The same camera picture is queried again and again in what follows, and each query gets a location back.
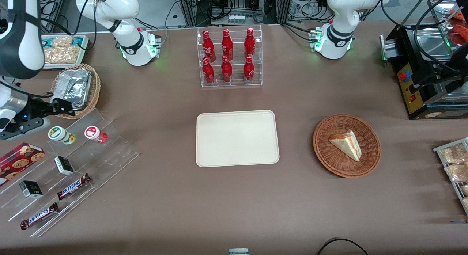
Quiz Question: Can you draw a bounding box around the black looped cable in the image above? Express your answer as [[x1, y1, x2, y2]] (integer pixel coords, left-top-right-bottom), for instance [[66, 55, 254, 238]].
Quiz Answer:
[[316, 238, 370, 255]]

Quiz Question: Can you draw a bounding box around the light wicker basket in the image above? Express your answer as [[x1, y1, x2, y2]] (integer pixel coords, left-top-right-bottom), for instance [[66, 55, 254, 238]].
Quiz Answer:
[[50, 64, 101, 120]]

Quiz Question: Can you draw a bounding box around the aluminium frame rack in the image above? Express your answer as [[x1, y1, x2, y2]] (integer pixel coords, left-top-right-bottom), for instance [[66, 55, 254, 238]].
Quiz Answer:
[[177, 0, 293, 27]]

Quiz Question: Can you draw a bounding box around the clear acrylic bottle rack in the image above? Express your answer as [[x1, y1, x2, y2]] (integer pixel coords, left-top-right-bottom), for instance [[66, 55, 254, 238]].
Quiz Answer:
[[197, 25, 263, 88]]

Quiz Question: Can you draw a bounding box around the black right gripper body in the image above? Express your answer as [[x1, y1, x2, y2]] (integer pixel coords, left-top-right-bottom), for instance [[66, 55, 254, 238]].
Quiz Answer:
[[20, 98, 56, 122]]

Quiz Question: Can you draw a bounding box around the red cola bottle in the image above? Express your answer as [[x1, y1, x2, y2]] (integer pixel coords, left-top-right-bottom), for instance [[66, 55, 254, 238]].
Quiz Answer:
[[221, 56, 233, 83], [221, 28, 234, 61], [243, 56, 255, 84], [202, 30, 216, 62], [202, 57, 215, 85], [244, 27, 256, 59]]

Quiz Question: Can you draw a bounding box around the red lid yogurt cup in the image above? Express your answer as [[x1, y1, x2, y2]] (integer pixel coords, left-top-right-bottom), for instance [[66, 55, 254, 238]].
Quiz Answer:
[[84, 126, 108, 144]]

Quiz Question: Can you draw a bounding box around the silver foil container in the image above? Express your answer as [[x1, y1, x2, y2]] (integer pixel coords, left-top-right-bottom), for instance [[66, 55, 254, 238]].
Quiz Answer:
[[54, 68, 93, 111]]

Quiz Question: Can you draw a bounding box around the cream plastic tray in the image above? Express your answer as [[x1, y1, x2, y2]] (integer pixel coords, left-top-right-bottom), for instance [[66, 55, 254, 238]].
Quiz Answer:
[[196, 110, 280, 168]]

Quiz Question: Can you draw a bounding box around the grey wrist camera bar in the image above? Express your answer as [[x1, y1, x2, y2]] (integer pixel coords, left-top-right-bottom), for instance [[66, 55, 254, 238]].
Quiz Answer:
[[0, 118, 50, 141]]

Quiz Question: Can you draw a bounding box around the clear peanut snack bag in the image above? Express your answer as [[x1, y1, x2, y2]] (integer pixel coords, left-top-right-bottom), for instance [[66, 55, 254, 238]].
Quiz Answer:
[[43, 37, 80, 64]]

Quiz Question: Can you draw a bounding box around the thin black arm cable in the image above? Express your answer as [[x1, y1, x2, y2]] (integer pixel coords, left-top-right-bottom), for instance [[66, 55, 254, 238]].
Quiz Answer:
[[0, 79, 54, 99]]

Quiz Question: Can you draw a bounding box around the white snack bin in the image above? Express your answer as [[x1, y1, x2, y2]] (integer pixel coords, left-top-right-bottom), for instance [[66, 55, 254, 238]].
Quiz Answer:
[[41, 35, 90, 70]]

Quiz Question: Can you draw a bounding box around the tray of packaged crackers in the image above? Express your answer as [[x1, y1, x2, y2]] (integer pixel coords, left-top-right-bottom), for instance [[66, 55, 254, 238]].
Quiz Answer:
[[433, 137, 468, 215]]

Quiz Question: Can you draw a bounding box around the red cookie box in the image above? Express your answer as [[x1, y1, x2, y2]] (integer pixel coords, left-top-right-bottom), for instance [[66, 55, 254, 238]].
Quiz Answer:
[[0, 142, 46, 186]]

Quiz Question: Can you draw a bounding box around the brown round wicker basket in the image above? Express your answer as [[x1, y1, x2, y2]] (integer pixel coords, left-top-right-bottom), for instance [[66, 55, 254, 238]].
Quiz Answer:
[[313, 114, 382, 179]]

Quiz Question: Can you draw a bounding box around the clear acrylic stepped display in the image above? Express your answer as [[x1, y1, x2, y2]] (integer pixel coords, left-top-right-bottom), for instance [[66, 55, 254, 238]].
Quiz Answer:
[[0, 108, 139, 238]]

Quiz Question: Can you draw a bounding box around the Snickers chocolate bar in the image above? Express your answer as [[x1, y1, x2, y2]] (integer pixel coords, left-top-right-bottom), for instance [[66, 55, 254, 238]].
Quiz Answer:
[[20, 202, 59, 230], [57, 173, 92, 201]]

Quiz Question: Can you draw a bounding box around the green lid yogurt cup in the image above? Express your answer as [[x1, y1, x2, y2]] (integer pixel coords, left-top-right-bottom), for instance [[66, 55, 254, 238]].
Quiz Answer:
[[48, 126, 76, 145]]

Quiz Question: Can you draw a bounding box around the clear bag of snacks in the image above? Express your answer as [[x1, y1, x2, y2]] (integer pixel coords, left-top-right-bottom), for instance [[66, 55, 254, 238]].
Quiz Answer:
[[444, 163, 468, 183], [440, 143, 468, 165]]

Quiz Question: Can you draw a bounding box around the wrapped triangle sandwich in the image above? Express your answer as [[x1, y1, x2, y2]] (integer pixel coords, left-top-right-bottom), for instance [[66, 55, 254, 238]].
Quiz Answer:
[[329, 130, 362, 162]]

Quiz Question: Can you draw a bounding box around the black machine with red button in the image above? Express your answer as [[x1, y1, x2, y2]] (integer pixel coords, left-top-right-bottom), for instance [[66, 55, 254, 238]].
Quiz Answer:
[[380, 23, 468, 120]]

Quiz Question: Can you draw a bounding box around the small black box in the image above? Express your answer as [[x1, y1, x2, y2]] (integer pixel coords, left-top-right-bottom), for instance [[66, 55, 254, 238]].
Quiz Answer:
[[54, 156, 75, 176], [19, 180, 44, 199]]

